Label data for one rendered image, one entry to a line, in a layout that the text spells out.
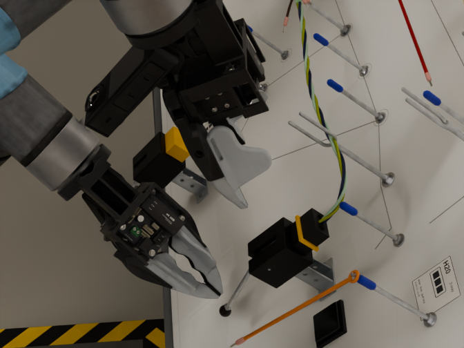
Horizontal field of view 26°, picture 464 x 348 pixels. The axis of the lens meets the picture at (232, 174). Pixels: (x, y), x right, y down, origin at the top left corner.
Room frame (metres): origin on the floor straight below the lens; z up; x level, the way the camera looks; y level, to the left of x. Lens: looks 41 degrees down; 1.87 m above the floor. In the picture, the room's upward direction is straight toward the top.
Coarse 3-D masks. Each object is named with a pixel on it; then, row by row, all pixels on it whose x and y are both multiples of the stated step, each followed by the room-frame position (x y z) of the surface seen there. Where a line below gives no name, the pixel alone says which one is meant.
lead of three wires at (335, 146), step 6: (330, 138) 0.81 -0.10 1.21; (336, 144) 0.80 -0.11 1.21; (336, 150) 0.79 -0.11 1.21; (336, 156) 0.78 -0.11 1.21; (342, 156) 0.78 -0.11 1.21; (342, 162) 0.77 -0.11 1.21; (342, 168) 0.77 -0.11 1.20; (342, 174) 0.76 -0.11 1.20; (342, 180) 0.76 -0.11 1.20; (342, 186) 0.75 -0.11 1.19; (342, 192) 0.75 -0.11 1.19; (342, 198) 0.74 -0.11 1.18; (336, 204) 0.74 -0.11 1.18; (330, 210) 0.74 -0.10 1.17; (336, 210) 0.74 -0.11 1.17; (324, 216) 0.74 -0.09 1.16; (330, 216) 0.73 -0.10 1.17; (324, 222) 0.74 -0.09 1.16
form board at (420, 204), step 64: (256, 0) 1.34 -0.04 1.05; (320, 0) 1.20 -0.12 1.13; (384, 0) 1.09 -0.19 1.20; (448, 0) 1.00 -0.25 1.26; (320, 64) 1.08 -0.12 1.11; (384, 64) 0.98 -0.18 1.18; (448, 64) 0.90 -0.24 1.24; (256, 128) 1.06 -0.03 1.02; (384, 128) 0.89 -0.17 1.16; (256, 192) 0.95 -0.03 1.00; (320, 192) 0.87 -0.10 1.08; (384, 192) 0.80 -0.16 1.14; (448, 192) 0.74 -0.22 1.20; (320, 256) 0.78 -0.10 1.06; (384, 256) 0.72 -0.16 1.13; (192, 320) 0.83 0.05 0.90; (256, 320) 0.76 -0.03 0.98; (384, 320) 0.65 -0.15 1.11; (448, 320) 0.60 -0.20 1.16
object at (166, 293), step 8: (160, 104) 1.32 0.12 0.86; (160, 112) 1.30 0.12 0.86; (160, 120) 1.27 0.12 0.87; (160, 128) 1.25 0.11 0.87; (168, 288) 0.91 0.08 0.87; (168, 296) 0.90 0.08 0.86; (168, 304) 0.88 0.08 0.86; (168, 312) 0.87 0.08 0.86; (168, 320) 0.86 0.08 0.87; (168, 328) 0.84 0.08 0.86; (168, 336) 0.83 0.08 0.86; (168, 344) 0.82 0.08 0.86
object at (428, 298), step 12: (444, 264) 0.66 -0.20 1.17; (420, 276) 0.67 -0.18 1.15; (432, 276) 0.66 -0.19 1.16; (444, 276) 0.65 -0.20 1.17; (420, 288) 0.65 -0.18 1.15; (432, 288) 0.65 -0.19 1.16; (444, 288) 0.64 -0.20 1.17; (456, 288) 0.63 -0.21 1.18; (420, 300) 0.64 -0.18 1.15; (432, 300) 0.63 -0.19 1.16; (444, 300) 0.62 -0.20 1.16
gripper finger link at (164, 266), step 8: (160, 256) 0.77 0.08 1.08; (168, 256) 0.77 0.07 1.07; (152, 264) 0.76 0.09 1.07; (160, 264) 0.75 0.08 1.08; (168, 264) 0.76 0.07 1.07; (176, 264) 0.77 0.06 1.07; (160, 272) 0.76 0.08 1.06; (168, 272) 0.74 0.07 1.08; (176, 272) 0.76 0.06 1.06; (184, 272) 0.76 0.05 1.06; (168, 280) 0.75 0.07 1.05; (176, 280) 0.75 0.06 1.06; (184, 280) 0.73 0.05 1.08; (192, 280) 0.76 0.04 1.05; (176, 288) 0.75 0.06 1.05; (184, 288) 0.75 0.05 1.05; (192, 288) 0.72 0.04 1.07; (200, 288) 0.75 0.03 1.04; (208, 288) 0.75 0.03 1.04; (200, 296) 0.75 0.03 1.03; (208, 296) 0.75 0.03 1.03; (216, 296) 0.75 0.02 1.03
